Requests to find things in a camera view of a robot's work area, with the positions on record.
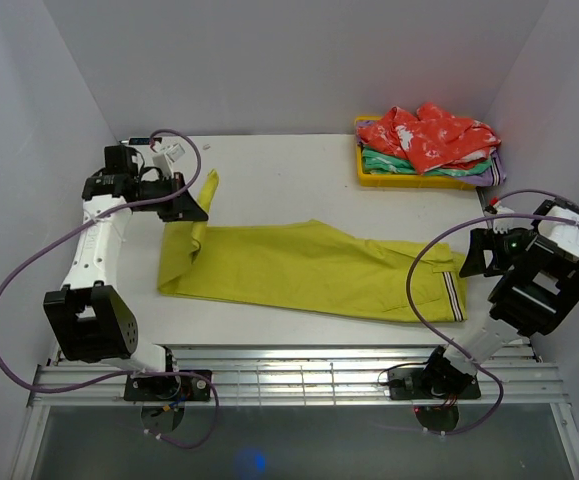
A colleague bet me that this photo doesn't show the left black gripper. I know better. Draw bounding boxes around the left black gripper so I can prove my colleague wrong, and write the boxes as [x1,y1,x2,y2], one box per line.
[134,172,208,223]

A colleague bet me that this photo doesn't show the yellow-green trousers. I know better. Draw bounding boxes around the yellow-green trousers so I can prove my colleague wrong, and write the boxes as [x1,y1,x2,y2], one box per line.
[156,168,470,325]

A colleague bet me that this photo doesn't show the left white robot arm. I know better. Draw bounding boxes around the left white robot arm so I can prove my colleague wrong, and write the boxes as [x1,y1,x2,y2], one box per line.
[43,137,208,400]

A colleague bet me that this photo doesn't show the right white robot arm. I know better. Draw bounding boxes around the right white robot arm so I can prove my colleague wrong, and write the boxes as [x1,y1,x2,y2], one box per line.
[420,197,579,397]

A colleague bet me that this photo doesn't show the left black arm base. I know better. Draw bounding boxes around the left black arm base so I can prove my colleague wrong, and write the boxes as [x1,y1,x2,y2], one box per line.
[123,370,212,403]

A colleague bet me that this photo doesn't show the blue label sticker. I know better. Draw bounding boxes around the blue label sticker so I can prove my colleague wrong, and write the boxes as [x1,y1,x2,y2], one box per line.
[127,137,150,146]

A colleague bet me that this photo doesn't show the purple striped garment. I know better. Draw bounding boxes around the purple striped garment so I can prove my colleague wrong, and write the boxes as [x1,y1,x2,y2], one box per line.
[356,117,509,187]

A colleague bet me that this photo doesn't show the red white patterned garment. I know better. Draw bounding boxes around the red white patterned garment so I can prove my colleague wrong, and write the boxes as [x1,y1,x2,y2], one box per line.
[356,102,501,174]

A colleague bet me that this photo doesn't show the yellow plastic tray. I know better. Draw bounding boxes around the yellow plastic tray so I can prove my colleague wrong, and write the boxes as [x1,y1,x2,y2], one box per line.
[352,115,478,190]

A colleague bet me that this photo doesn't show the green folded garment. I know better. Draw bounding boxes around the green folded garment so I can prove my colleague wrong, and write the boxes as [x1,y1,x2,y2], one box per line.
[361,148,492,178]

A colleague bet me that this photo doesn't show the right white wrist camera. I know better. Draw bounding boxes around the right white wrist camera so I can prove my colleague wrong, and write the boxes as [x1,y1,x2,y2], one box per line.
[483,197,514,235]

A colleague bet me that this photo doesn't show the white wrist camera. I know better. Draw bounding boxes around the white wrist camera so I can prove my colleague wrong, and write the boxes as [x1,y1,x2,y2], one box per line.
[152,143,185,178]
[483,197,514,235]

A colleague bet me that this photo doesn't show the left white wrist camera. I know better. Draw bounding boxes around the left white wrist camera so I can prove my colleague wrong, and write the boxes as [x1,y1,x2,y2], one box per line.
[152,143,185,178]

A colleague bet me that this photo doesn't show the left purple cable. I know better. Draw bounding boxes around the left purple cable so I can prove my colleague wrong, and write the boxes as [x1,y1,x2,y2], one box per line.
[0,128,220,450]

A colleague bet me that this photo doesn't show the purple cable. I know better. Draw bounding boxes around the purple cable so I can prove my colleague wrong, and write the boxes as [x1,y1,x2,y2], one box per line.
[0,128,220,450]
[405,188,579,437]

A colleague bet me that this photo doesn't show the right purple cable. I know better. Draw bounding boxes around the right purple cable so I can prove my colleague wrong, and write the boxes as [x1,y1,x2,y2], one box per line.
[405,188,579,437]

